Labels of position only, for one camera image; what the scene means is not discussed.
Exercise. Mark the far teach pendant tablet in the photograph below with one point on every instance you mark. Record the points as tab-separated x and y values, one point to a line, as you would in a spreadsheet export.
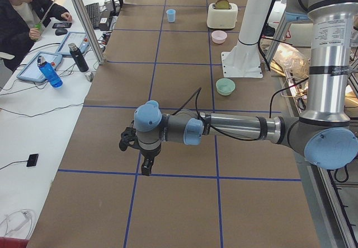
78	38

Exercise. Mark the bread slice in toaster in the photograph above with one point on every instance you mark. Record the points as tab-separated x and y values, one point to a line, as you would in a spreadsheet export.
222	5

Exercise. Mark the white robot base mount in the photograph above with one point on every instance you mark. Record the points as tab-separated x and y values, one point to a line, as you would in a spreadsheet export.
243	61

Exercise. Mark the black computer mouse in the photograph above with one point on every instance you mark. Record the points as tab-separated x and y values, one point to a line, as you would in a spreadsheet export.
61	31

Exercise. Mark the near teach pendant tablet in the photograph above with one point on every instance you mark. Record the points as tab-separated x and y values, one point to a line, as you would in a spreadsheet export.
31	71

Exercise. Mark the black smartphone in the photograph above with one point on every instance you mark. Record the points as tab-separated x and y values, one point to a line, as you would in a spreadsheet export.
62	25

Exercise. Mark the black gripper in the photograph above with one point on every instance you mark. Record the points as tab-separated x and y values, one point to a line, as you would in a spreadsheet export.
148	154

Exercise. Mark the cream toaster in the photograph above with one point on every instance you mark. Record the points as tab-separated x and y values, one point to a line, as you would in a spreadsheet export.
222	19

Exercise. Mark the small black puck device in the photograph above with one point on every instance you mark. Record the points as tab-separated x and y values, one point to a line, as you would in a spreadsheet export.
32	160

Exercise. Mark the aluminium frame post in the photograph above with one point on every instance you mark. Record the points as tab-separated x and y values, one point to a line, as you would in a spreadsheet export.
88	28

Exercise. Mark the blue cup right side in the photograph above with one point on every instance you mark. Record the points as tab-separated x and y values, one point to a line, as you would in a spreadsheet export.
171	15

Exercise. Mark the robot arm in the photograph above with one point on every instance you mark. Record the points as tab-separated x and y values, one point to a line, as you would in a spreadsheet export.
321	133

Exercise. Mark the black keyboard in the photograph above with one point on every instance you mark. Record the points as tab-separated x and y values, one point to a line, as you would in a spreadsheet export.
93	11

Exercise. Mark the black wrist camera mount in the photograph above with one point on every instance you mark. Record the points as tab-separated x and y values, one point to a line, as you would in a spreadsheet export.
128	139

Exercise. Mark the green bowl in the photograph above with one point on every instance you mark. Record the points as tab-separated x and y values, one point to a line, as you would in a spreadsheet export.
225	86

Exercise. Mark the pink bowl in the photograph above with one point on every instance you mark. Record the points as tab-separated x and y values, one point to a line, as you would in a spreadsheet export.
218	36

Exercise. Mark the black thermos bottle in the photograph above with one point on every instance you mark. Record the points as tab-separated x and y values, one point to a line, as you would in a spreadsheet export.
78	57

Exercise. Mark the teach pendant tablet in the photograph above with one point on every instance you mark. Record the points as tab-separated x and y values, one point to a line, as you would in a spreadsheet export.
78	38
31	71

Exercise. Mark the blue water bottle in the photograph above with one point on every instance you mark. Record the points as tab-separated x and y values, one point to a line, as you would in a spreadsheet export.
49	72

